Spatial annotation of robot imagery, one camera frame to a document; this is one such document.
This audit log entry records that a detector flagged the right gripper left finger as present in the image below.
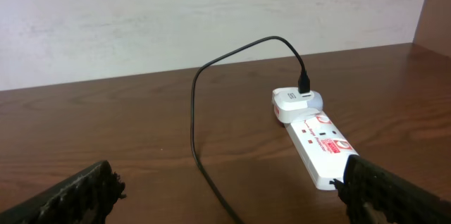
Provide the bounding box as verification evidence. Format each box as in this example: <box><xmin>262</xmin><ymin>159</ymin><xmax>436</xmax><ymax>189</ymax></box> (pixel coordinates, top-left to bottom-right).
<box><xmin>1</xmin><ymin>161</ymin><xmax>126</xmax><ymax>224</ymax></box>

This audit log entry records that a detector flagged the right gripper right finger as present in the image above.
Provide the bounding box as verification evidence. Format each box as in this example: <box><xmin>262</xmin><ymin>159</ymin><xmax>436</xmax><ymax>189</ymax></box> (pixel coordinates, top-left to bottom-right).
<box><xmin>329</xmin><ymin>155</ymin><xmax>450</xmax><ymax>224</ymax></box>

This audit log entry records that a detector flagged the black charging cable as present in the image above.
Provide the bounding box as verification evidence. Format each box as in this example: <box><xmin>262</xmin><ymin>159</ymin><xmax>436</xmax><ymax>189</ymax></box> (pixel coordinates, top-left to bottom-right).
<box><xmin>190</xmin><ymin>35</ymin><xmax>311</xmax><ymax>224</ymax></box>

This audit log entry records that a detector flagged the white USB charger plug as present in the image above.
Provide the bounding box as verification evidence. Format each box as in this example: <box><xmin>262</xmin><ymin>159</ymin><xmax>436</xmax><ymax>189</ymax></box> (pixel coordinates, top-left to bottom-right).
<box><xmin>272</xmin><ymin>87</ymin><xmax>323</xmax><ymax>124</ymax></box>

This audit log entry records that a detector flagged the white power strip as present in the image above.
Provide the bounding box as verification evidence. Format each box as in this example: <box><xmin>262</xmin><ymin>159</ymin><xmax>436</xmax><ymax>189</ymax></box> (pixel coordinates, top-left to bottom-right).
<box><xmin>285</xmin><ymin>112</ymin><xmax>357</xmax><ymax>191</ymax></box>

